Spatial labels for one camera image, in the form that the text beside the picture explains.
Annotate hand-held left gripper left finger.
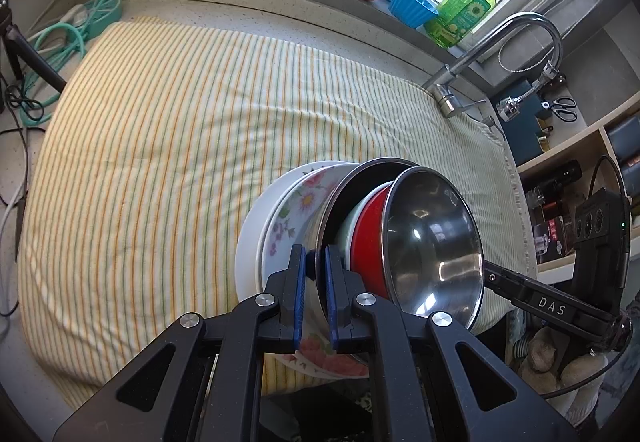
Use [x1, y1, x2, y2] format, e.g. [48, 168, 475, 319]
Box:
[52, 244, 307, 442]

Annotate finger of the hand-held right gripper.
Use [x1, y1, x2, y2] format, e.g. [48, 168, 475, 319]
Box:
[481, 258, 539, 309]

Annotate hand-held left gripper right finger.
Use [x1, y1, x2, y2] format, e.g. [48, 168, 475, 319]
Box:
[325, 245, 581, 442]

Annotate light green bowl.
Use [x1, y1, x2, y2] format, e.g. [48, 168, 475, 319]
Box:
[334, 181, 397, 274]

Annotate white plate pink blossom print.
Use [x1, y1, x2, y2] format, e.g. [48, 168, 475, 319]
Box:
[234, 160, 361, 304]

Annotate white plate rose print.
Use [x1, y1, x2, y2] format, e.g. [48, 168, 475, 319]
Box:
[260, 166, 374, 381]

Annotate large steel bowl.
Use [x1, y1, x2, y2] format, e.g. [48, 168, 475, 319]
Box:
[306, 156, 424, 366]

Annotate person's right hand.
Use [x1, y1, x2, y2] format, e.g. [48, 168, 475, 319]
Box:
[520, 326, 612, 424]

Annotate red label box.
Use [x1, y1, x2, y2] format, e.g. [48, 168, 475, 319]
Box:
[531, 216, 569, 259]

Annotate black bottle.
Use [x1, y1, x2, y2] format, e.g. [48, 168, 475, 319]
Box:
[537, 160, 584, 196]

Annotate wooden shelf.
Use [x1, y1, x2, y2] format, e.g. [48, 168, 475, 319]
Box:
[516, 91, 640, 274]

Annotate dark blue box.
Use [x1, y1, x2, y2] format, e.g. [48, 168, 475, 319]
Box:
[497, 79, 549, 166]

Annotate scissors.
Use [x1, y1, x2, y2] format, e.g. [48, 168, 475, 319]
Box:
[542, 95, 579, 124]

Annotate chrome faucet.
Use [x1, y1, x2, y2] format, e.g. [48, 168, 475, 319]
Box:
[419, 11, 564, 120]

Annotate striped yellow cloth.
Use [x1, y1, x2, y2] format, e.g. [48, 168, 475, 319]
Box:
[17, 15, 539, 411]

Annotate green dish soap bottle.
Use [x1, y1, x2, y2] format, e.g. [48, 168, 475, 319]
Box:
[424, 0, 511, 48]

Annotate blue ribbed cup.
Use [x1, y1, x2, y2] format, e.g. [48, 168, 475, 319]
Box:
[388, 0, 441, 29]

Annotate teal power strip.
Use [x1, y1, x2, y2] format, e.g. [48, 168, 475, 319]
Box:
[74, 0, 124, 41]

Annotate black tripod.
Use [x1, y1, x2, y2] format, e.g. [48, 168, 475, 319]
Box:
[0, 0, 69, 96]

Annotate white power plug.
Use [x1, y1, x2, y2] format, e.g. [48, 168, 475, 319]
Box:
[59, 3, 89, 26]

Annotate metal spray hose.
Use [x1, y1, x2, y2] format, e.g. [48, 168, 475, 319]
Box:
[495, 29, 567, 124]

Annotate black cable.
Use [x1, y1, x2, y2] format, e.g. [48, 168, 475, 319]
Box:
[0, 81, 52, 204]

